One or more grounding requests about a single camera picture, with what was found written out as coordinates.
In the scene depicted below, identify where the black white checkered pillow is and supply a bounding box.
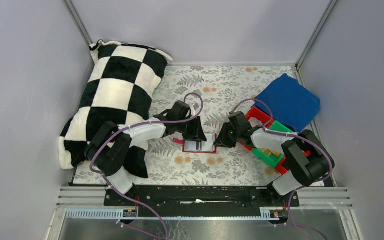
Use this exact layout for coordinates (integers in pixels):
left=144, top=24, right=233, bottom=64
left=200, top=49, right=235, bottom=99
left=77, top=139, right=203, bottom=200
left=58, top=40, right=172, bottom=170

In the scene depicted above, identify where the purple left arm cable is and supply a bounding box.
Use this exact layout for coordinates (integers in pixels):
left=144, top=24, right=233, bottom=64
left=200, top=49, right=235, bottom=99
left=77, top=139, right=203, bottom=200
left=89, top=92, right=204, bottom=240

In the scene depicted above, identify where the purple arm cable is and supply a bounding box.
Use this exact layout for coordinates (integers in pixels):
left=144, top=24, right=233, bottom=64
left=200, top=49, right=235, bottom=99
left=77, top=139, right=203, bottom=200
left=228, top=98, right=334, bottom=240
left=89, top=92, right=204, bottom=240

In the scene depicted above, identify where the red leather card holder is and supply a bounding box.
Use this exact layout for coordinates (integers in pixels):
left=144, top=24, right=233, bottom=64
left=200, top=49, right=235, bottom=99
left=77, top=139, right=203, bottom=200
left=173, top=133, right=217, bottom=154

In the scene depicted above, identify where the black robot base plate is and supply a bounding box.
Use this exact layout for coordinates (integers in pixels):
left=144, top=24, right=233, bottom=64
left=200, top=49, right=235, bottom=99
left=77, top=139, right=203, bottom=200
left=103, top=185, right=301, bottom=219

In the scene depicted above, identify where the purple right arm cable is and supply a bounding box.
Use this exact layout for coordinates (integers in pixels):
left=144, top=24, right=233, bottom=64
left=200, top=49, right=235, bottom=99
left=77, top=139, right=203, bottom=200
left=228, top=98, right=334, bottom=240

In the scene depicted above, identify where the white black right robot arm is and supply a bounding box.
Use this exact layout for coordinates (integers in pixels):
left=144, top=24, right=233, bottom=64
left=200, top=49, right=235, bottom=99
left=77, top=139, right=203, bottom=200
left=214, top=111, right=335, bottom=198

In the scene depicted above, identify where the floral patterned table mat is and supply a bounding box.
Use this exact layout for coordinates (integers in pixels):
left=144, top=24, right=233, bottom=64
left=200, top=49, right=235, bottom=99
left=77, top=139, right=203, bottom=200
left=130, top=66, right=293, bottom=186

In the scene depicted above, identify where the folded blue cloth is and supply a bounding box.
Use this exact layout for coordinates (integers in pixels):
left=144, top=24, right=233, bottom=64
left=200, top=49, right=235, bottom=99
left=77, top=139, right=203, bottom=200
left=254, top=73, right=321, bottom=132

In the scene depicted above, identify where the silver grey credit card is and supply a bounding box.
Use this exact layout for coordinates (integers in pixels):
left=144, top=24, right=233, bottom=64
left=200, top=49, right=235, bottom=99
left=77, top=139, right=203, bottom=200
left=184, top=140, right=202, bottom=152

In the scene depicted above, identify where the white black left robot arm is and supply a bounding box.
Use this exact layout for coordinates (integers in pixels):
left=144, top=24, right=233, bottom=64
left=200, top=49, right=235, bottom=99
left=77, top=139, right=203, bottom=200
left=84, top=100, right=207, bottom=194

